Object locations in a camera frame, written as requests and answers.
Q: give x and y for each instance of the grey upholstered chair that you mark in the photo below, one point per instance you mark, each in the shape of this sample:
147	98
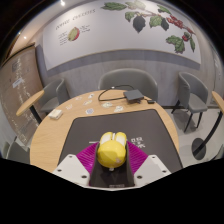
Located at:
193	90
53	91
128	78
18	155

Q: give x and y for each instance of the small black adapter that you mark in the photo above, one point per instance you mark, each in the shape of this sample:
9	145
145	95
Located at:
151	101

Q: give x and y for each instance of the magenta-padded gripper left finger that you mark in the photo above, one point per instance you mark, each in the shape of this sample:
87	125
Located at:
85	156

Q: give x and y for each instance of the flat black hub box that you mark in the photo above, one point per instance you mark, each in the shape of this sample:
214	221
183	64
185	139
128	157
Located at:
133	95

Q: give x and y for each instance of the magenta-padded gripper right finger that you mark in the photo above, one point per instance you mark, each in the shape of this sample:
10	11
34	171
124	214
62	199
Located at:
136	156

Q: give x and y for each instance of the small white box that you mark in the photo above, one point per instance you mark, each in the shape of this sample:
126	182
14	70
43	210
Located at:
55	114

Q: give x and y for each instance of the black mouse pad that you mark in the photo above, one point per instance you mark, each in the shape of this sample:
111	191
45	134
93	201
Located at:
100	126

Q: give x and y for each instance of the small white sticker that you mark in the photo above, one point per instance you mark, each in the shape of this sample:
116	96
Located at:
78	98
107	105
118	108
88	102
90	95
69	106
89	111

